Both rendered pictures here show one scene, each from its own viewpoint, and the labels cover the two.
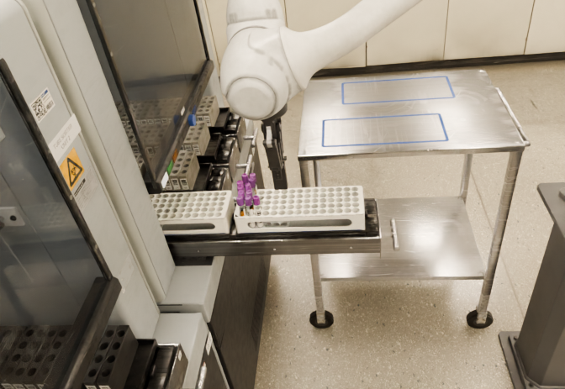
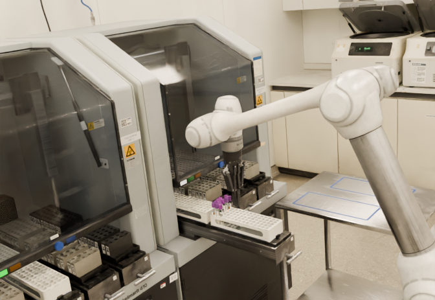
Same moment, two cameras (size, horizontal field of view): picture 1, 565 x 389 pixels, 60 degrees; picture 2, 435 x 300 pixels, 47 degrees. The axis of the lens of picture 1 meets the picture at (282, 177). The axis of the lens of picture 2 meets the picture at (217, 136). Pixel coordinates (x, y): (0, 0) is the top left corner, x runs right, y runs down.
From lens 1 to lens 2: 118 cm
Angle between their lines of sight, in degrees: 35
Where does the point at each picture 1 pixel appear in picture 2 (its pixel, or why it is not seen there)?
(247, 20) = (218, 109)
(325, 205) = (256, 222)
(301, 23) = (409, 150)
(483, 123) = not seen: hidden behind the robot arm
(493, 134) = not seen: hidden behind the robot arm
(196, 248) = (190, 227)
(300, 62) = (217, 127)
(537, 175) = not seen: outside the picture
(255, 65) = (195, 123)
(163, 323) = (155, 253)
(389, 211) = (371, 290)
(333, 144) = (300, 203)
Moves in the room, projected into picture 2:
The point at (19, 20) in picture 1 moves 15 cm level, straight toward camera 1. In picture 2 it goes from (128, 91) to (117, 100)
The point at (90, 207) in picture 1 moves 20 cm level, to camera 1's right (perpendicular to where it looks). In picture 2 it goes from (133, 170) to (175, 175)
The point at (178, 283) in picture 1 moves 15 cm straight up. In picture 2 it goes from (175, 242) to (170, 210)
